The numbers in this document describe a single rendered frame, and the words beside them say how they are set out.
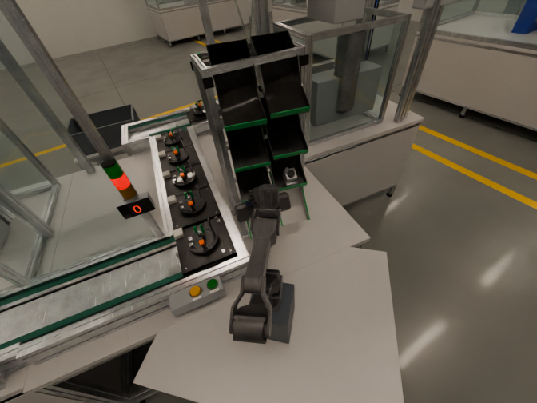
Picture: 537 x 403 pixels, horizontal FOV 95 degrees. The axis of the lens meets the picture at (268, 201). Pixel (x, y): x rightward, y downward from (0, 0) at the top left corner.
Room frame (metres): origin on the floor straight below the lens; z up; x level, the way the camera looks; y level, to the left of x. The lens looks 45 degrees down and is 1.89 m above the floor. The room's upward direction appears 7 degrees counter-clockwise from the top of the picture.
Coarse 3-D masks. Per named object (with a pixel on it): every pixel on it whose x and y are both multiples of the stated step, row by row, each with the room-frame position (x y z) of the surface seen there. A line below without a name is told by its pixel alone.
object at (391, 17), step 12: (372, 12) 2.00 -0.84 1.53; (384, 12) 1.90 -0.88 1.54; (396, 12) 1.82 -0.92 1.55; (276, 24) 1.89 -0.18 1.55; (288, 24) 1.95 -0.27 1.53; (360, 24) 1.63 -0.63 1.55; (372, 24) 1.64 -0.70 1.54; (384, 24) 1.67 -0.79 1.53; (408, 24) 1.73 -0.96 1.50; (300, 36) 1.60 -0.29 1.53; (312, 36) 1.52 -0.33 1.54; (324, 36) 1.54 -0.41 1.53; (312, 48) 1.52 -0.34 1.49; (396, 60) 1.72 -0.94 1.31; (384, 108) 1.73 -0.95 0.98; (348, 132) 1.63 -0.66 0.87; (312, 144) 1.53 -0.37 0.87
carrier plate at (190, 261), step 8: (208, 224) 0.80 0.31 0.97; (216, 224) 0.79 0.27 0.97; (224, 224) 0.78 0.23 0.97; (184, 232) 0.76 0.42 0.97; (192, 232) 0.76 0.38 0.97; (224, 232) 0.73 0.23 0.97; (176, 240) 0.72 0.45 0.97; (184, 240) 0.72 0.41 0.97; (224, 240) 0.69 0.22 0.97; (184, 248) 0.67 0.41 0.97; (216, 248) 0.65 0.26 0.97; (224, 248) 0.64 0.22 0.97; (232, 248) 0.64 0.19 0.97; (184, 256) 0.63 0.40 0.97; (192, 256) 0.62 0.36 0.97; (200, 256) 0.62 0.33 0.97; (208, 256) 0.61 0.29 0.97; (216, 256) 0.61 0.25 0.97; (224, 256) 0.60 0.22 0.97; (232, 256) 0.61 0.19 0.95; (184, 264) 0.59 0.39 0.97; (192, 264) 0.58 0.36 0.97; (200, 264) 0.58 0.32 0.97; (208, 264) 0.57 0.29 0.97; (184, 272) 0.55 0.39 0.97; (192, 272) 0.55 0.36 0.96
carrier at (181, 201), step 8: (184, 192) 0.97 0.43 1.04; (192, 192) 1.05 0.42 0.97; (200, 192) 0.98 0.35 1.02; (208, 192) 1.03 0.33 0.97; (168, 200) 0.98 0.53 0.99; (176, 200) 0.98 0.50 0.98; (184, 200) 0.97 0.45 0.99; (192, 200) 0.92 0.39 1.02; (200, 200) 0.95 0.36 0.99; (208, 200) 0.97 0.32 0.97; (176, 208) 0.93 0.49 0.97; (184, 208) 0.91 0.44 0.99; (200, 208) 0.89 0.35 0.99; (208, 208) 0.91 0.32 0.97; (216, 208) 0.90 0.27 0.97; (176, 216) 0.88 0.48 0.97; (184, 216) 0.87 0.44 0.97; (192, 216) 0.86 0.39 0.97; (200, 216) 0.86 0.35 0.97; (208, 216) 0.85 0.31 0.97; (176, 224) 0.82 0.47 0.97; (184, 224) 0.81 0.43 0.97; (192, 224) 0.81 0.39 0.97
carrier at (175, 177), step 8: (184, 168) 1.21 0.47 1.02; (192, 168) 1.27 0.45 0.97; (200, 168) 1.26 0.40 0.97; (168, 176) 1.21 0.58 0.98; (176, 176) 1.18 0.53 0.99; (192, 176) 1.16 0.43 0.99; (200, 176) 1.18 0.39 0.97; (168, 184) 1.14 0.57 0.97; (176, 184) 1.11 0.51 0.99; (184, 184) 1.10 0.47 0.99; (192, 184) 1.11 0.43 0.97; (200, 184) 1.11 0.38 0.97; (208, 184) 1.10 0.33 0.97; (168, 192) 1.07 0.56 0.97; (176, 192) 1.06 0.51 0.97
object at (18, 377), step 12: (0, 288) 0.64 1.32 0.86; (24, 372) 0.27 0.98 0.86; (12, 384) 0.24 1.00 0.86; (24, 384) 0.23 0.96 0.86; (0, 396) 0.21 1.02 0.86; (12, 396) 0.21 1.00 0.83; (24, 396) 0.21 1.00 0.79; (36, 396) 0.22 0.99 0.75; (48, 396) 0.22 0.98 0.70; (60, 396) 0.23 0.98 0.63
